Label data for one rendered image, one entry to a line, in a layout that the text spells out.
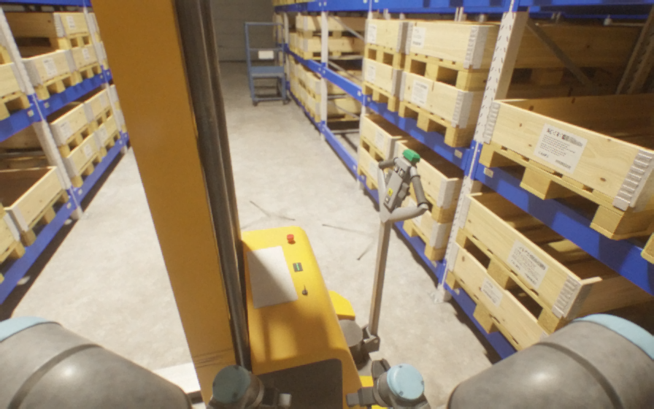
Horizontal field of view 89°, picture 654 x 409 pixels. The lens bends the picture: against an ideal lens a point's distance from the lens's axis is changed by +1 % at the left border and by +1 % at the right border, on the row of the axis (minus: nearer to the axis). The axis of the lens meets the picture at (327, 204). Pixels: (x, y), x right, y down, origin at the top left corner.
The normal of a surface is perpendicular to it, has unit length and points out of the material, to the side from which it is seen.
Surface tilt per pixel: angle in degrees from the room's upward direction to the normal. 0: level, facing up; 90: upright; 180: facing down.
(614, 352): 5
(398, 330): 0
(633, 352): 16
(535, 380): 28
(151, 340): 0
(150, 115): 90
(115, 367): 39
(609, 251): 90
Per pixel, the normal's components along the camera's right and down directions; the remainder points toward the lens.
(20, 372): -0.08, -0.72
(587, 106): 0.26, 0.48
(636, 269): -0.97, 0.11
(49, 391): 0.14, -0.68
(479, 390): -0.75, -0.65
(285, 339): 0.02, -0.87
